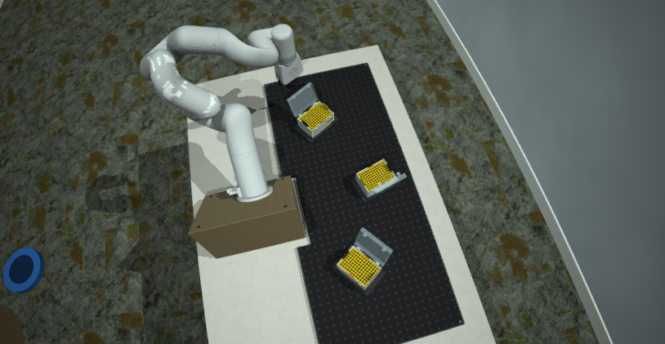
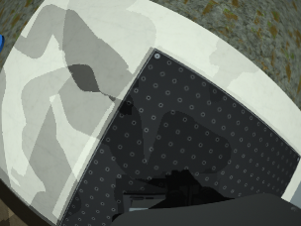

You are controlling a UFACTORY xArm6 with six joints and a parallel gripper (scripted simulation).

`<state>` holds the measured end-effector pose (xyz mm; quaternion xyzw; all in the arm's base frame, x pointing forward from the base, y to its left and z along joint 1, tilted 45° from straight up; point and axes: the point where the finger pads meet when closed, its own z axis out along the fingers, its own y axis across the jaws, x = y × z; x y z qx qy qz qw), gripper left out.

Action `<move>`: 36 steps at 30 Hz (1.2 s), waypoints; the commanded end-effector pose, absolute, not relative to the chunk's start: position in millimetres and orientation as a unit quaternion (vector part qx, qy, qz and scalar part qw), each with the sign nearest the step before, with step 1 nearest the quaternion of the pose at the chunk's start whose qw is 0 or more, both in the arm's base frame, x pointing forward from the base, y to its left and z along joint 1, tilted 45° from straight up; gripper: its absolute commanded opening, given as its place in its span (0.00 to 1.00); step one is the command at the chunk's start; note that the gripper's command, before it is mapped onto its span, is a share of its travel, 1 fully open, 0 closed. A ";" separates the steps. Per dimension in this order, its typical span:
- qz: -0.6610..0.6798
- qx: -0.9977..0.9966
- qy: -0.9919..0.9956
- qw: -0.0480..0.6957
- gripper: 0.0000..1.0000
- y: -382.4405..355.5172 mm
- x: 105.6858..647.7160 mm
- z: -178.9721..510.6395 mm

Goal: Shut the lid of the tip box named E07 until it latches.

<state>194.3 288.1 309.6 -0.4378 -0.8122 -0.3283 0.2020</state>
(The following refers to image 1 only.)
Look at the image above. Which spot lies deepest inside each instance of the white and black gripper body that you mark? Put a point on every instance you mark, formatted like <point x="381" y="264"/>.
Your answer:
<point x="286" y="73"/>

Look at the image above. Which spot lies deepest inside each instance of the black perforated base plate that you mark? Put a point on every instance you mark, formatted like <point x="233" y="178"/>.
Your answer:
<point x="415" y="298"/>

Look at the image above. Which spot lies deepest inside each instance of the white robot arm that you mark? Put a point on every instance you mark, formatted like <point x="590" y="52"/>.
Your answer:
<point x="233" y="118"/>

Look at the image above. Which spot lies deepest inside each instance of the black holder plate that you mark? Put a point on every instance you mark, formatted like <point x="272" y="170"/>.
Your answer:
<point x="370" y="288"/>
<point x="309" y="138"/>
<point x="363" y="196"/>

